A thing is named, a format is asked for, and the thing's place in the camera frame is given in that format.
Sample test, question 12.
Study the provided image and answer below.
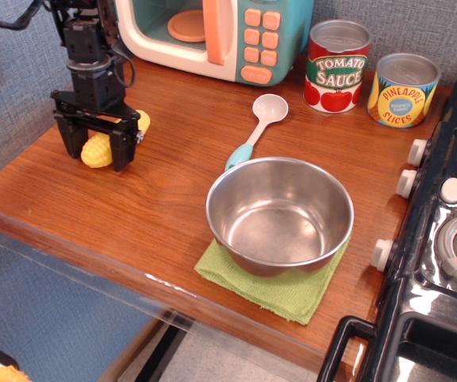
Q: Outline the yellow toy corn cob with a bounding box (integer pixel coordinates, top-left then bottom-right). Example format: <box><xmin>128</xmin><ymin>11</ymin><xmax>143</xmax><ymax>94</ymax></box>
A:
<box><xmin>80</xmin><ymin>110</ymin><xmax>150</xmax><ymax>169</ymax></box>

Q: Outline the toy microwave teal and cream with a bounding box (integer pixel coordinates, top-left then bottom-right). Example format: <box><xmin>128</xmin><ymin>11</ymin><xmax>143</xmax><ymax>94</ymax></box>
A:
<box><xmin>115</xmin><ymin>0</ymin><xmax>314</xmax><ymax>87</ymax></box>

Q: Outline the black toy stove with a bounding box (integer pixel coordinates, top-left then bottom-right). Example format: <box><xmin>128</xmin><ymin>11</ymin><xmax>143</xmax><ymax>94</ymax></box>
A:
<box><xmin>355</xmin><ymin>81</ymin><xmax>457</xmax><ymax>381</ymax></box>

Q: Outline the tomato sauce can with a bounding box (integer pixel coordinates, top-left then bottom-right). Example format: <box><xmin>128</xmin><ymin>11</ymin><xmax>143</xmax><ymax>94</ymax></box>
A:
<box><xmin>303</xmin><ymin>19</ymin><xmax>372</xmax><ymax>114</ymax></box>

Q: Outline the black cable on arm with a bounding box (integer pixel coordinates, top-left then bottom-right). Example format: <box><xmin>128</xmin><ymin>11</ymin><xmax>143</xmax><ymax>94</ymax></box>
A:
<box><xmin>0</xmin><ymin>0</ymin><xmax>136</xmax><ymax>89</ymax></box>

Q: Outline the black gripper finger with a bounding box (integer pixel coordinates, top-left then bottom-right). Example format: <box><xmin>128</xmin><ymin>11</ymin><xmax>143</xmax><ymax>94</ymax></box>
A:
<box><xmin>109</xmin><ymin>129</ymin><xmax>137</xmax><ymax>172</ymax></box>
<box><xmin>55</xmin><ymin>113</ymin><xmax>88</xmax><ymax>158</ymax></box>

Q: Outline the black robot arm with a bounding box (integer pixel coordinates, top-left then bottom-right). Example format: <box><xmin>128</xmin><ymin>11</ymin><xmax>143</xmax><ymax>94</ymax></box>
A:
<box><xmin>49</xmin><ymin>1</ymin><xmax>143</xmax><ymax>172</ymax></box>

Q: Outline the white stove knob top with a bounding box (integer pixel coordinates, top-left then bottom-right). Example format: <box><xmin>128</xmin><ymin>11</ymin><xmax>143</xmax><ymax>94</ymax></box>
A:
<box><xmin>408</xmin><ymin>139</ymin><xmax>428</xmax><ymax>167</ymax></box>

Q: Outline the pineapple slices can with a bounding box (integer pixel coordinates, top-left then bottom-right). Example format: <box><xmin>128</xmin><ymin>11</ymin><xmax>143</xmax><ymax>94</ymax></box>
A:
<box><xmin>367</xmin><ymin>53</ymin><xmax>441</xmax><ymax>129</ymax></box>

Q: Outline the white stove knob bottom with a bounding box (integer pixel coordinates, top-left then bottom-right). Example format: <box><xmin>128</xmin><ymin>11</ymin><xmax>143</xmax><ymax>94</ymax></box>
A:
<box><xmin>371</xmin><ymin>239</ymin><xmax>394</xmax><ymax>272</ymax></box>

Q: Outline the white stove knob middle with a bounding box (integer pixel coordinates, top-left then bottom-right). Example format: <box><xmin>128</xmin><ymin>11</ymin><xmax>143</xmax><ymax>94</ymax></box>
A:
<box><xmin>396</xmin><ymin>170</ymin><xmax>417</xmax><ymax>199</ymax></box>

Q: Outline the orange plate inside microwave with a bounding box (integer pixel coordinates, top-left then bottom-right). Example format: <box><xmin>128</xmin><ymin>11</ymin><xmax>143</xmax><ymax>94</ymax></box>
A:
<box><xmin>167</xmin><ymin>10</ymin><xmax>205</xmax><ymax>43</ymax></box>

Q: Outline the green cloth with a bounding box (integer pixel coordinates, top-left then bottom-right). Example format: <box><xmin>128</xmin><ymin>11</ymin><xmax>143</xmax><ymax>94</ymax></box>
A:
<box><xmin>194</xmin><ymin>241</ymin><xmax>347</xmax><ymax>325</ymax></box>

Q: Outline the black oven door handle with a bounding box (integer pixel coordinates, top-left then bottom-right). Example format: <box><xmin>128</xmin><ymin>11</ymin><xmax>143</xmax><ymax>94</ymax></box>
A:
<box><xmin>317</xmin><ymin>315</ymin><xmax>376</xmax><ymax>382</ymax></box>

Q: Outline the stainless steel pot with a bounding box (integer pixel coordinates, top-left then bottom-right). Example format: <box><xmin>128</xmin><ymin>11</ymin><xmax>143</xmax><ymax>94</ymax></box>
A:
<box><xmin>205</xmin><ymin>157</ymin><xmax>355</xmax><ymax>280</ymax></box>

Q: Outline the white stove knob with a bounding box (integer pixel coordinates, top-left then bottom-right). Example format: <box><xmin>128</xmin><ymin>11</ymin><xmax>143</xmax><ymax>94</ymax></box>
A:
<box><xmin>371</xmin><ymin>239</ymin><xmax>394</xmax><ymax>272</ymax></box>
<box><xmin>408</xmin><ymin>139</ymin><xmax>428</xmax><ymax>167</ymax></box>
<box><xmin>396</xmin><ymin>170</ymin><xmax>417</xmax><ymax>199</ymax></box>

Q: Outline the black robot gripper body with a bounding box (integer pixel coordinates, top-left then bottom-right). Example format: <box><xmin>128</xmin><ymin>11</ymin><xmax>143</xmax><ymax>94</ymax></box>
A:
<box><xmin>51</xmin><ymin>65</ymin><xmax>140</xmax><ymax>135</ymax></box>

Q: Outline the white teal toy spoon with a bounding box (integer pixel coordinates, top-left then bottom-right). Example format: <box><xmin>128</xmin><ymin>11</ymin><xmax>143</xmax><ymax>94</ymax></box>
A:
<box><xmin>225</xmin><ymin>94</ymin><xmax>289</xmax><ymax>170</ymax></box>

